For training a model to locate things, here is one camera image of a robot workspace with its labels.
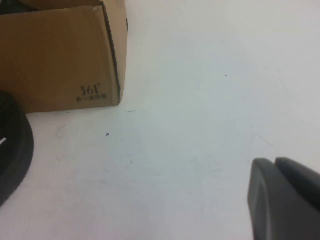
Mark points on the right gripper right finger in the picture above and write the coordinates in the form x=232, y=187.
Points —
x=300, y=172

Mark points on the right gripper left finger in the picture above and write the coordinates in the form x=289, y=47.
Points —
x=275, y=207

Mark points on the black knit sneaker white stripes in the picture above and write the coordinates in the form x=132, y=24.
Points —
x=17, y=150

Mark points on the brown cardboard shoe box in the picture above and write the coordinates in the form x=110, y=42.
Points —
x=57, y=57

